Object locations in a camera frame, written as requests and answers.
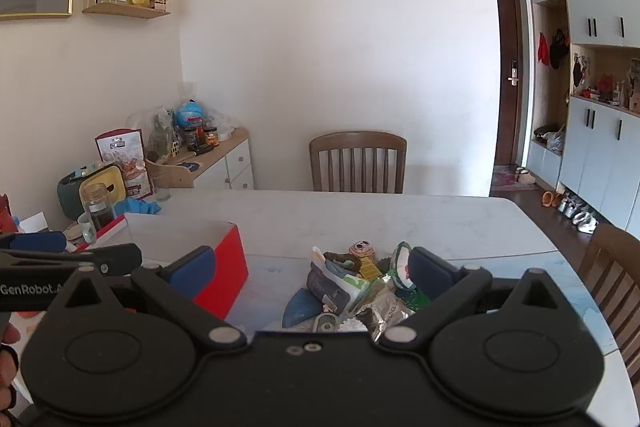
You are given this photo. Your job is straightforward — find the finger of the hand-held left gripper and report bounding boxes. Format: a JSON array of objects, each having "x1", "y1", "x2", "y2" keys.
[
  {"x1": 0, "y1": 232, "x2": 67, "y2": 253},
  {"x1": 0, "y1": 243, "x2": 144, "y2": 277}
]

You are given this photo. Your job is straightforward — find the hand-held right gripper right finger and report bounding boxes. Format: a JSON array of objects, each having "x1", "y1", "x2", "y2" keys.
[{"x1": 378, "y1": 246, "x2": 558, "y2": 350}]

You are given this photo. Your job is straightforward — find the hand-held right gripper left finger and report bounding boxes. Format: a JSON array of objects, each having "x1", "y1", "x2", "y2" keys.
[{"x1": 49, "y1": 246, "x2": 249, "y2": 350}]

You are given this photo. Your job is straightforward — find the red cardboard box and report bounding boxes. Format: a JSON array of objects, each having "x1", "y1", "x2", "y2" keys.
[{"x1": 75, "y1": 213, "x2": 249, "y2": 322}]

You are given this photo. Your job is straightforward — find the silver foil packet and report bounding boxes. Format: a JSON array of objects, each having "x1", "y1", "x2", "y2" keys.
[{"x1": 355, "y1": 279, "x2": 416, "y2": 343}]

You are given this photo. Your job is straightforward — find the olive yellow cylinder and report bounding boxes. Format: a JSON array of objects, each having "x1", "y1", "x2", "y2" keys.
[{"x1": 324, "y1": 251, "x2": 359, "y2": 273}]

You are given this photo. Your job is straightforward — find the grey white tissue pack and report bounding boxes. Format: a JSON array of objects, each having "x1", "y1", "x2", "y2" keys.
[{"x1": 306, "y1": 247, "x2": 371, "y2": 314}]

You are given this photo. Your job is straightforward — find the correction tape dispenser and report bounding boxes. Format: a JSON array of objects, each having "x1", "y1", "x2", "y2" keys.
[{"x1": 312, "y1": 313, "x2": 342, "y2": 333}]

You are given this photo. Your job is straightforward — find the person's left hand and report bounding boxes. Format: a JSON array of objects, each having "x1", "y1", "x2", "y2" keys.
[{"x1": 0, "y1": 324, "x2": 22, "y2": 413}]

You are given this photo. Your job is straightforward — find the white paper sheet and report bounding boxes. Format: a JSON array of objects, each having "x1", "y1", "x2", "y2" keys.
[{"x1": 17, "y1": 212, "x2": 51, "y2": 235}]

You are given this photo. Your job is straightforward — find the mint green mug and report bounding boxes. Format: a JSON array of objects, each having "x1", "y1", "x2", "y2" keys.
[{"x1": 77, "y1": 213, "x2": 98, "y2": 244}]

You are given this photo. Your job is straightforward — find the blue gloves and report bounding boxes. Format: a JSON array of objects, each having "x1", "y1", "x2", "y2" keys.
[{"x1": 116, "y1": 198, "x2": 162, "y2": 217}]

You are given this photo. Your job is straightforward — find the glass jar dark liquid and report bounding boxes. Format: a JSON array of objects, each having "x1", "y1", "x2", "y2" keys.
[{"x1": 80, "y1": 183, "x2": 118, "y2": 230}]

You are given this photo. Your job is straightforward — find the green yellow tissue box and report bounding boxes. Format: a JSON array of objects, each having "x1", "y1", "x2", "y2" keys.
[{"x1": 56, "y1": 163, "x2": 127, "y2": 222}]

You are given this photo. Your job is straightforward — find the small yellow box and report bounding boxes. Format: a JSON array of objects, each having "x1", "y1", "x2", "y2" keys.
[{"x1": 357, "y1": 259, "x2": 384, "y2": 281}]

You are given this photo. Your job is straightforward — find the clear glass cup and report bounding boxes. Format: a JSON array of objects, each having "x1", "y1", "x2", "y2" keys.
[{"x1": 150, "y1": 169, "x2": 173, "y2": 202}]

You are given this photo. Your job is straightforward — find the red white printed bag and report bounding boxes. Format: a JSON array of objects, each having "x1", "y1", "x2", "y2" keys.
[{"x1": 95, "y1": 128, "x2": 155, "y2": 199}]

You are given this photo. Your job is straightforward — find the door mat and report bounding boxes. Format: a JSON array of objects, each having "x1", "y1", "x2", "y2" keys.
[{"x1": 492, "y1": 169, "x2": 541, "y2": 192}]

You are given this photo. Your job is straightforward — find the white wooden sideboard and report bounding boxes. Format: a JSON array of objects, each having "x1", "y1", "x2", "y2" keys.
[{"x1": 145, "y1": 127, "x2": 255, "y2": 192}]

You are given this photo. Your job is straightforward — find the glass bottle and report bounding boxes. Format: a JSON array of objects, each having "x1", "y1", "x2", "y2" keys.
[{"x1": 150, "y1": 107, "x2": 174, "y2": 158}]

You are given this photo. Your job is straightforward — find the wooden slat-back chair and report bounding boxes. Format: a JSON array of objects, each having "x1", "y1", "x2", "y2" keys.
[
  {"x1": 309, "y1": 132, "x2": 408, "y2": 194},
  {"x1": 577, "y1": 224, "x2": 640, "y2": 333}
]

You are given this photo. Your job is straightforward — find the blue globe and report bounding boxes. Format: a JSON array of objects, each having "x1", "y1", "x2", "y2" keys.
[{"x1": 175, "y1": 99, "x2": 205, "y2": 128}]

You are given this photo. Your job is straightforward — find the white shoes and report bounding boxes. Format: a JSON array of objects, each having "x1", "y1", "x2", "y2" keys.
[{"x1": 557, "y1": 194, "x2": 599, "y2": 235}]

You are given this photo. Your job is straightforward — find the plastic bag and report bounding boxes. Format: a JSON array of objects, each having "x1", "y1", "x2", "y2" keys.
[{"x1": 532, "y1": 124, "x2": 566, "y2": 152}]

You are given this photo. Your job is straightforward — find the black hanging bag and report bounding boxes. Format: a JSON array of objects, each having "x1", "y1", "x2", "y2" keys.
[{"x1": 549, "y1": 28, "x2": 571, "y2": 70}]

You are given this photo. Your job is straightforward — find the brown door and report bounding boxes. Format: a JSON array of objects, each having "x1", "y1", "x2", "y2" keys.
[{"x1": 494, "y1": 0, "x2": 526, "y2": 168}]

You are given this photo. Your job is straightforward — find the wooden wall shelf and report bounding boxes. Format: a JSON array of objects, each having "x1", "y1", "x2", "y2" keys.
[{"x1": 81, "y1": 0, "x2": 172, "y2": 20}]

